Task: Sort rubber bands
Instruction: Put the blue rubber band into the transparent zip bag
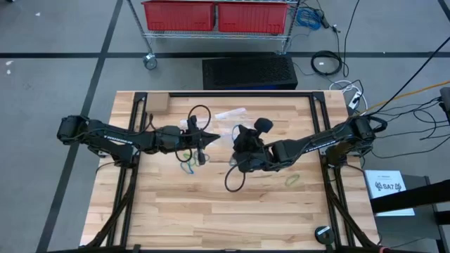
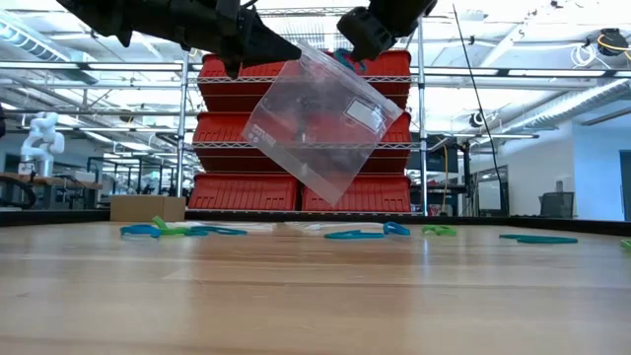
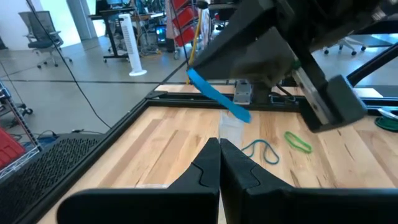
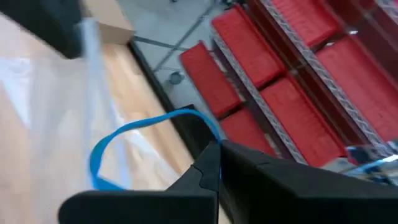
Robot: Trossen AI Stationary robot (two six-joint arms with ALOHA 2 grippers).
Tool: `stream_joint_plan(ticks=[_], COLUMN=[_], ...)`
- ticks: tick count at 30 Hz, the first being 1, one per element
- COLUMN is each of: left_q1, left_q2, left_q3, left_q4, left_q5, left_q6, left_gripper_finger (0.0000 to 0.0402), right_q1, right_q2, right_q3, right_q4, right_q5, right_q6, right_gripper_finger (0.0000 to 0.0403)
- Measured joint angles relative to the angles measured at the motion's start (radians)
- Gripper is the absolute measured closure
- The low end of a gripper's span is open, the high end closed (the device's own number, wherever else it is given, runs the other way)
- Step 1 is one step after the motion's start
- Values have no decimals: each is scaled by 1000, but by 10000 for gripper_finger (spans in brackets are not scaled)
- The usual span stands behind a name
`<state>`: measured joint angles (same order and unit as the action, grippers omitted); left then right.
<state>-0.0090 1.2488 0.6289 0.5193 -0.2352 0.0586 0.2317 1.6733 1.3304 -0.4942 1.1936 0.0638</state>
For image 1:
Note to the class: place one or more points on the black beam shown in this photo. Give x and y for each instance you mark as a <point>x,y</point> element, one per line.
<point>411,196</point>

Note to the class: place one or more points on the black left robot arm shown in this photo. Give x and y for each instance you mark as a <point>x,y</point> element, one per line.
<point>105,138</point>

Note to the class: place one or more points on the black aluminium table frame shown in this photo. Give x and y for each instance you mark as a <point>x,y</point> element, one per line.
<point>246,94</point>

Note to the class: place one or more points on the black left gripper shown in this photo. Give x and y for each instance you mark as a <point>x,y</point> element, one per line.
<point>168,138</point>

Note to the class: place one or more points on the grey metal cart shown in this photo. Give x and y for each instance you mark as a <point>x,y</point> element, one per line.
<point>422,232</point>

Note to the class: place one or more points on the round dark disc with label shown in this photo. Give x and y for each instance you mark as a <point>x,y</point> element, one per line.
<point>324,236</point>

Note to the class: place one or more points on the small cardboard box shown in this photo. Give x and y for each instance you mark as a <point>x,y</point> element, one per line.
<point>157,102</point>

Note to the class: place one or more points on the black perforated metal case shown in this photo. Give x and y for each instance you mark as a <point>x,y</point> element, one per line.
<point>249,72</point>

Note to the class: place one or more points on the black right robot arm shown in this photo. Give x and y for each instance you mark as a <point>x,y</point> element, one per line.
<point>316,142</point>

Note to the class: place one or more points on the white power strip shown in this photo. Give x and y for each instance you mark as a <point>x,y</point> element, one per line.
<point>354,100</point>

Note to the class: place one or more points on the green rubber band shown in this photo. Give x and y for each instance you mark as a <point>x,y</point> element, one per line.
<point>298,178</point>
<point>186,154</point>

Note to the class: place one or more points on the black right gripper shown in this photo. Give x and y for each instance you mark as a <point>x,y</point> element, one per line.
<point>265,154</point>

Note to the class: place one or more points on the red tape wrap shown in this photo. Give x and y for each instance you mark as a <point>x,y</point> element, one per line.
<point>382,250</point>

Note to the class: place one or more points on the white SA7 printed sheet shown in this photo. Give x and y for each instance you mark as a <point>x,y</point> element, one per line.
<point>386,196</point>

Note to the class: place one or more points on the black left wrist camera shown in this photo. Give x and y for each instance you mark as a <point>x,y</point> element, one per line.
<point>201,157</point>

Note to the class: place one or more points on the blue rubber band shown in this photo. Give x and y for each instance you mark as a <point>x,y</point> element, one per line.
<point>183,168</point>
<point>232,133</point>

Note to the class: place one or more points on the red plastic bin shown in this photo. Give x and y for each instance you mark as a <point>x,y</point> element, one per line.
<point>175,15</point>
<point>253,17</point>

